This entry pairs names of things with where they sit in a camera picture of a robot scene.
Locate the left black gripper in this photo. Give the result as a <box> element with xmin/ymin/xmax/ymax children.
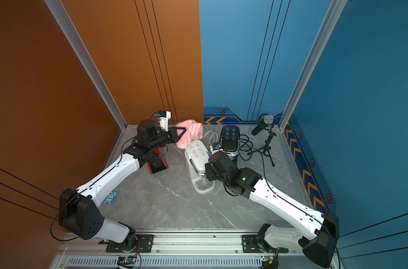
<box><xmin>147</xmin><ymin>127</ymin><xmax>186</xmax><ymax>152</ymax></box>

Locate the pink cloth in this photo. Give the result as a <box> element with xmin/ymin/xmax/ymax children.
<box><xmin>176</xmin><ymin>119</ymin><xmax>204</xmax><ymax>149</ymax></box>

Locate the white coffee machine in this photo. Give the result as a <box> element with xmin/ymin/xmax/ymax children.
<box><xmin>185</xmin><ymin>140</ymin><xmax>215</xmax><ymax>195</ymax></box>

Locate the black coffee machine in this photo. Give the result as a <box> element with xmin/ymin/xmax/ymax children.
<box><xmin>220</xmin><ymin>125</ymin><xmax>240</xmax><ymax>164</ymax></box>

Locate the red coffee machine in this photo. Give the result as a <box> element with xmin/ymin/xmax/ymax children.
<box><xmin>147</xmin><ymin>149</ymin><xmax>169</xmax><ymax>174</ymax></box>

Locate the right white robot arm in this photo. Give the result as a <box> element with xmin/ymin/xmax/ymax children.
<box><xmin>206</xmin><ymin>151</ymin><xmax>339</xmax><ymax>268</ymax></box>

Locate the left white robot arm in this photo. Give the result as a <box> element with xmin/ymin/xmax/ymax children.
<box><xmin>56</xmin><ymin>119</ymin><xmax>187</xmax><ymax>251</ymax></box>

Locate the black microphone on tripod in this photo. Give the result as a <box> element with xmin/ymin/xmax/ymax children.
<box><xmin>247</xmin><ymin>113</ymin><xmax>279</xmax><ymax>167</ymax></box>

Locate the blue owl toy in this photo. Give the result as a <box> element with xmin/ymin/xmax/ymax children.
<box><xmin>104</xmin><ymin>191</ymin><xmax>119</xmax><ymax>205</ymax></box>

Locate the green circuit board right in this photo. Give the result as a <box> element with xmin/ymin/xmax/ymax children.
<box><xmin>260</xmin><ymin>256</ymin><xmax>279</xmax><ymax>269</ymax></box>

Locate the green circuit board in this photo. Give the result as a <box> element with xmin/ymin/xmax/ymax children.
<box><xmin>260</xmin><ymin>256</ymin><xmax>279</xmax><ymax>269</ymax></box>
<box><xmin>116</xmin><ymin>256</ymin><xmax>137</xmax><ymax>269</ymax></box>

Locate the green circuit board left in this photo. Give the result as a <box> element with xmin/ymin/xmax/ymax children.
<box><xmin>116</xmin><ymin>256</ymin><xmax>137</xmax><ymax>269</ymax></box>

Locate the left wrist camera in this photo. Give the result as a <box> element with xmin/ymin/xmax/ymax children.
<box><xmin>156</xmin><ymin>111</ymin><xmax>172</xmax><ymax>132</ymax></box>

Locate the white power cable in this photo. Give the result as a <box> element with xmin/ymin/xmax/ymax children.
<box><xmin>203</xmin><ymin>130</ymin><xmax>220</xmax><ymax>145</ymax></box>

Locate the black power cable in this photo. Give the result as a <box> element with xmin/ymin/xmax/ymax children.
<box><xmin>238</xmin><ymin>133</ymin><xmax>255</xmax><ymax>161</ymax></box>

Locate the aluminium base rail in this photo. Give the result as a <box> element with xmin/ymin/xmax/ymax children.
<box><xmin>50</xmin><ymin>229</ymin><xmax>319</xmax><ymax>269</ymax></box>

